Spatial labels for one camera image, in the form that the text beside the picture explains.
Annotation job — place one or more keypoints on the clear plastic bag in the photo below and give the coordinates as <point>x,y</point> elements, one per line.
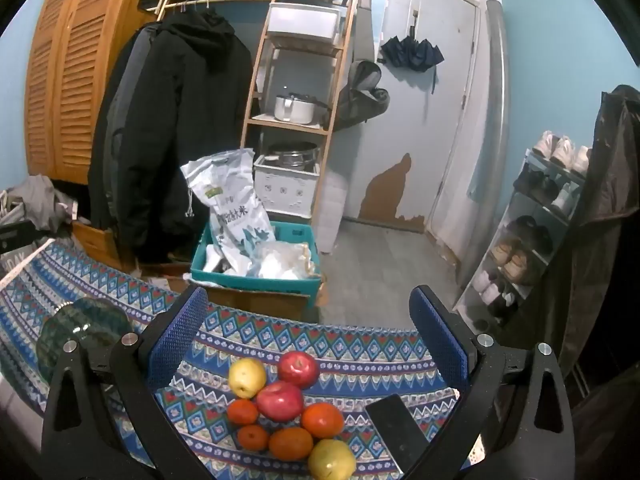
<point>285,260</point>

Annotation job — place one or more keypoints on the small black shoe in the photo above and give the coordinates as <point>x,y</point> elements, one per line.
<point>502,306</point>

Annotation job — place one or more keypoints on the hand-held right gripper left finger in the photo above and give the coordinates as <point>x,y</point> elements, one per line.
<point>175,340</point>

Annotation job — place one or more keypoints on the wooden louvered wardrobe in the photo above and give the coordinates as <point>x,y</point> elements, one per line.
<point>75,85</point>

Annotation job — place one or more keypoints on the black sandal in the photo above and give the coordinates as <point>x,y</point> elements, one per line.
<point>527,235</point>

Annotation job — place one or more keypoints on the cardboard box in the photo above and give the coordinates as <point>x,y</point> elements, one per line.
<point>260,302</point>

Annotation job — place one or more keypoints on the small white shoe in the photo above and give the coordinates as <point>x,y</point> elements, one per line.
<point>490,294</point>
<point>481,281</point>

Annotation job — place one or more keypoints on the blue patterned tablecloth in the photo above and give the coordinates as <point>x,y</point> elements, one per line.
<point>325,340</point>

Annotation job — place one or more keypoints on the teal plastic crate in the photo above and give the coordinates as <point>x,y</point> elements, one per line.
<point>295,237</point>

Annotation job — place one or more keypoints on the brown wooden box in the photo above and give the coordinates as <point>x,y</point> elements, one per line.
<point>97,242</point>

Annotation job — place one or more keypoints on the dark folded umbrella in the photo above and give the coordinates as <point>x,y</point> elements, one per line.
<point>412,52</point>

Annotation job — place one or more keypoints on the grey shoe rack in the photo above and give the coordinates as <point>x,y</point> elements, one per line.
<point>500,195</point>

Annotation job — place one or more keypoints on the white plastic crate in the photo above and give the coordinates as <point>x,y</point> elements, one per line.
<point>285,187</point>

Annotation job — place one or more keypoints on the white rice bag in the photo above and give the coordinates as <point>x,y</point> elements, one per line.
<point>230,200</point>

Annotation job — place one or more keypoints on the tan shoe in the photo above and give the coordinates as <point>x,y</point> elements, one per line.
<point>501,255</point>
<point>517,267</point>

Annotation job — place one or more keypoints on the dark hanging coat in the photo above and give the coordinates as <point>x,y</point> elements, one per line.
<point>600,210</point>

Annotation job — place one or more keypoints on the black smartphone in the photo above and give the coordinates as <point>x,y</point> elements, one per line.
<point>395,430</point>

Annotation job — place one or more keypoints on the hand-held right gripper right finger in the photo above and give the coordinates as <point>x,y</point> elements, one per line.
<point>440,340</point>

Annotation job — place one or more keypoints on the white storage bin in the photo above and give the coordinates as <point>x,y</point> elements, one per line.
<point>302,22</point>

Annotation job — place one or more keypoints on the white printed bag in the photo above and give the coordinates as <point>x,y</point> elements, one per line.
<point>15,265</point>

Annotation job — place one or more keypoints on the white sneaker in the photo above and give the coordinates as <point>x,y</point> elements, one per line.
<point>544,144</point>
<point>581,160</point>
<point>563,151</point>

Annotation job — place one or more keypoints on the red apple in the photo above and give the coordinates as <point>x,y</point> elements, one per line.
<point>280,401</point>
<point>298,369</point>

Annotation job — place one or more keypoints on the black hooded jacket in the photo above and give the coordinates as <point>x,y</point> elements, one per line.
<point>165,135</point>

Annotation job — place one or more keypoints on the grey hanging bag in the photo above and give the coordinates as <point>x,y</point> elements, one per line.
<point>357,95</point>

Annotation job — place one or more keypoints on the pale blue door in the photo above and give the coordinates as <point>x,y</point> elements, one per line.
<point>430,125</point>

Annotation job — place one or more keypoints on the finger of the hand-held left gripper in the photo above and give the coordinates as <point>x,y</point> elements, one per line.
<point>22,237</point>

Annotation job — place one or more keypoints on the white cooking pot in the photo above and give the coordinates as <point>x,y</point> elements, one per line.
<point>295,109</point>

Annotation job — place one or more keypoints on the green glass bowl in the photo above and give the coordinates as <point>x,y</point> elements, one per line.
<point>85,322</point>

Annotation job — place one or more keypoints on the silver metal pole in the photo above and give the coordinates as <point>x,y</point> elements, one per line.
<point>492,110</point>

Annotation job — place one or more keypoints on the wooden shelf rack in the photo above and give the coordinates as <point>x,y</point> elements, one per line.
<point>261,65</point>

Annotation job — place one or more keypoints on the grey cloth pile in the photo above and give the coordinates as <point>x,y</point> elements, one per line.
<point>37,200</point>

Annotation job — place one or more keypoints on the orange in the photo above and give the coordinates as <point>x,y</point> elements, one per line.
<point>252,437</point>
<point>323,420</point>
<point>291,444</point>
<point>242,412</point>

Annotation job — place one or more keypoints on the yellow apple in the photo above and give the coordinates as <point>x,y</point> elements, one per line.
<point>247,377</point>

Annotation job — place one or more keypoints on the steel pot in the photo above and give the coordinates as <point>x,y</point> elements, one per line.
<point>292,154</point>

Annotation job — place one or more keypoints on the wooden clothes rail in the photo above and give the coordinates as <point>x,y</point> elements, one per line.
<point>225,1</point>

